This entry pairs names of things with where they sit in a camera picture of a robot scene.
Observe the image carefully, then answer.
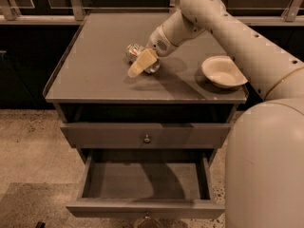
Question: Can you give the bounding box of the white ceramic bowl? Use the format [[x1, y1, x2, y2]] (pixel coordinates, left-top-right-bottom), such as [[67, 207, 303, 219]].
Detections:
[[201, 56, 248, 88]]

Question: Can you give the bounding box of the metal railing frame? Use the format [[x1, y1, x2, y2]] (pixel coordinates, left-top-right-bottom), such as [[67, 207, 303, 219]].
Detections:
[[0, 0, 304, 26]]

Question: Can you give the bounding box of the open grey middle drawer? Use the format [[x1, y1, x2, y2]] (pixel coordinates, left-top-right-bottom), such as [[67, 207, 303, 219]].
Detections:
[[66, 149, 224, 219]]

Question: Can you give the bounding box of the round metal drawer knob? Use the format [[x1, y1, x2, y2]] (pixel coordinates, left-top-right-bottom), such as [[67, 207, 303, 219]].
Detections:
[[142, 135, 151, 143]]

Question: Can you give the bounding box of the grey drawer cabinet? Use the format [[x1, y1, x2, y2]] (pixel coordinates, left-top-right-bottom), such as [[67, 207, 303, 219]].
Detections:
[[44, 13, 247, 160]]

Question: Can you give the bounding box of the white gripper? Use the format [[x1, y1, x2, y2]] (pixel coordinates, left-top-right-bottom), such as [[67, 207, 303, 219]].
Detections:
[[127, 26, 177, 78]]

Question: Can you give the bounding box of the metal middle drawer knob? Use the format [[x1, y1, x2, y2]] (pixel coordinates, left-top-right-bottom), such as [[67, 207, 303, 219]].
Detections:
[[138, 213, 162, 228]]

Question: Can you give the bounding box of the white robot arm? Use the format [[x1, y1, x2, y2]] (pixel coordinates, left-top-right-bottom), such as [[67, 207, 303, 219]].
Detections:
[[128, 0, 304, 228]]

